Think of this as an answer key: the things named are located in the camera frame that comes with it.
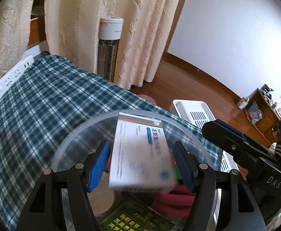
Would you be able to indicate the clear plastic container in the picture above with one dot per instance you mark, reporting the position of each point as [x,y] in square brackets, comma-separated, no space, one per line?
[87,134]

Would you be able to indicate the white mug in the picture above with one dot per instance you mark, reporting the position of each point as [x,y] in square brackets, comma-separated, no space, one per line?
[242,103]

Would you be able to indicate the framed picture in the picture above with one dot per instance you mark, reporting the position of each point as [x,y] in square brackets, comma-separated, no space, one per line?
[254,113]

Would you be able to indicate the white power strip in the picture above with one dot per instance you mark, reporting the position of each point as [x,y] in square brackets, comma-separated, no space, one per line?
[10,78]

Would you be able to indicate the wooden shelf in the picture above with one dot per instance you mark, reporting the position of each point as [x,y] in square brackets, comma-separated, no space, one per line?
[266,122]

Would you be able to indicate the white tower heater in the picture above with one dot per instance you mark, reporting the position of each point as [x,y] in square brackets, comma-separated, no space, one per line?
[110,28]

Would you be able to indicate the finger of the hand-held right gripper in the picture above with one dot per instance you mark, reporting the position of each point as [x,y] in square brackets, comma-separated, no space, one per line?
[239,131]
[227,142]

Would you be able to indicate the green gold-print box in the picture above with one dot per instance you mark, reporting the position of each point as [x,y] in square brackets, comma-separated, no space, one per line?
[135,217]

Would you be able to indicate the cream patterned curtain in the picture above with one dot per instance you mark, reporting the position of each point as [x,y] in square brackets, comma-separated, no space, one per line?
[135,28]

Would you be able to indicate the white plastic basket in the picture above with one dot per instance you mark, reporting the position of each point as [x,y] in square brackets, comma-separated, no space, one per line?
[191,105]

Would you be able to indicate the beige round lid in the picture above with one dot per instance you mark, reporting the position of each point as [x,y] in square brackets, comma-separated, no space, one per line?
[105,197]

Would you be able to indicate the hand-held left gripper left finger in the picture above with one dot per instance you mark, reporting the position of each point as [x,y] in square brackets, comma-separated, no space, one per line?
[97,166]

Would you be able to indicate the pink round object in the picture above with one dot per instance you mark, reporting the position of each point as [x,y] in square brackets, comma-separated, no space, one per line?
[148,98]

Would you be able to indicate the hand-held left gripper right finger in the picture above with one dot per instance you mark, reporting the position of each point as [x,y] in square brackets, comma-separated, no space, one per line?
[185,168]

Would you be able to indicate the plaid blue cloth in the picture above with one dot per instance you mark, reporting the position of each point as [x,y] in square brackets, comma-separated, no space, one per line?
[34,125]

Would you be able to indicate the white medicine box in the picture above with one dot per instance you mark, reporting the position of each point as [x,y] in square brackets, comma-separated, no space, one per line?
[135,154]

